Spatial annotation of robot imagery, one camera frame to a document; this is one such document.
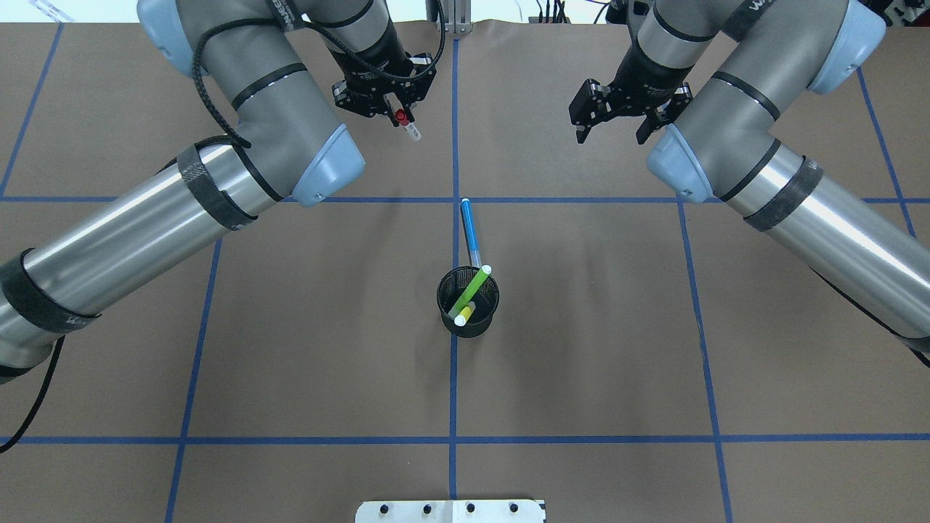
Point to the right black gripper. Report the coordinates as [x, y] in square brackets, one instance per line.
[642, 82]

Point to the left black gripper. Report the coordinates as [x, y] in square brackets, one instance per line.
[369, 78]

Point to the red white marker pen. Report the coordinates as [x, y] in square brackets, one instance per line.
[405, 123]

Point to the blue marker pen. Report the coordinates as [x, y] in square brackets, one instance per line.
[469, 226]

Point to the green marker pen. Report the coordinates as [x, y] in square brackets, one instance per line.
[471, 289]

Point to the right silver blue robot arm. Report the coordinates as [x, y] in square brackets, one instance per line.
[713, 77]

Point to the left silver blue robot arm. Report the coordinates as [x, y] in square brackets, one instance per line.
[271, 74]

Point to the black mesh pen cup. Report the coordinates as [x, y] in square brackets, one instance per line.
[486, 299]

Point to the yellow marker pen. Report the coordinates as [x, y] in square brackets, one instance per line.
[463, 316]

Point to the white camera mast base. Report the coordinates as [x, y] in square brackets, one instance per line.
[474, 510]

